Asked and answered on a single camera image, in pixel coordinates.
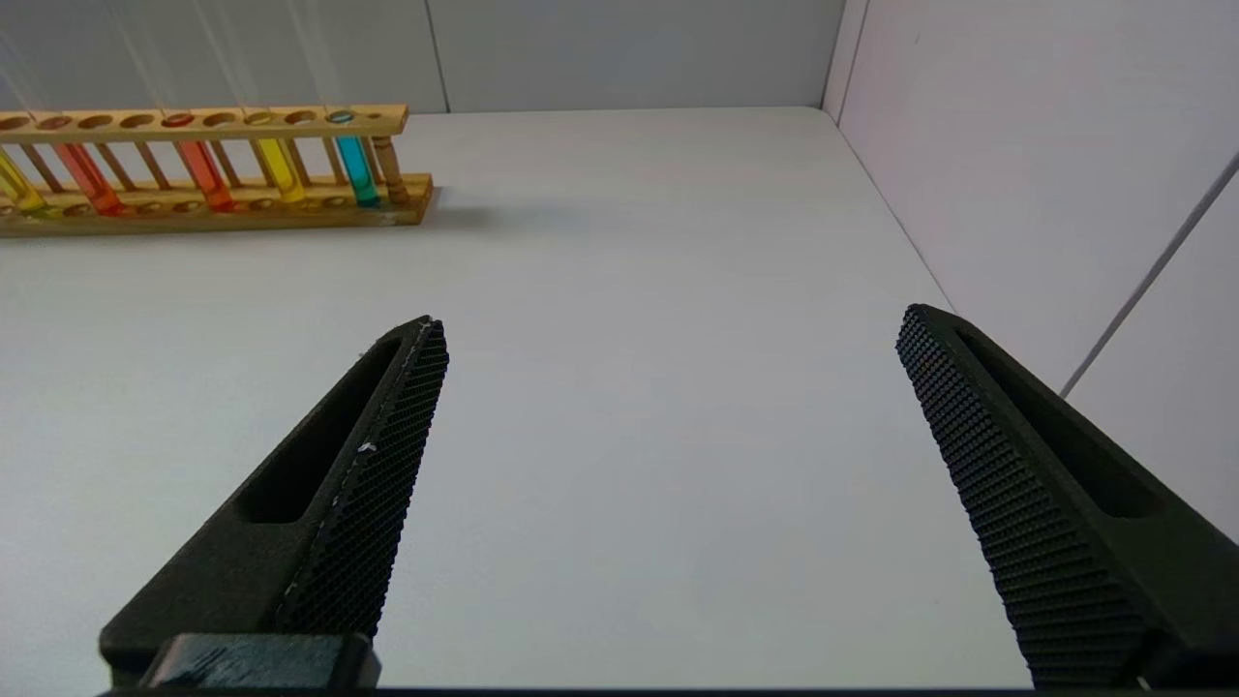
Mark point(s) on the test tube with yellow pigment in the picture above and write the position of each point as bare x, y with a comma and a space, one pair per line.
21, 194
283, 172

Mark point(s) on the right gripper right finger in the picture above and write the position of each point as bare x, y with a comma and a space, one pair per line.
1065, 503

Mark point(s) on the test tube with blue pigment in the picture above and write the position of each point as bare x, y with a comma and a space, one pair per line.
358, 174

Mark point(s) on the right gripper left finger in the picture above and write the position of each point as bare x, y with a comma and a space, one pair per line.
290, 542

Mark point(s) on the wooden test tube rack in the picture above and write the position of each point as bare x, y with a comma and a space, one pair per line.
290, 123

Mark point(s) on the test tube with red pigment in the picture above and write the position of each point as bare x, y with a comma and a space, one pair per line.
92, 179
206, 174

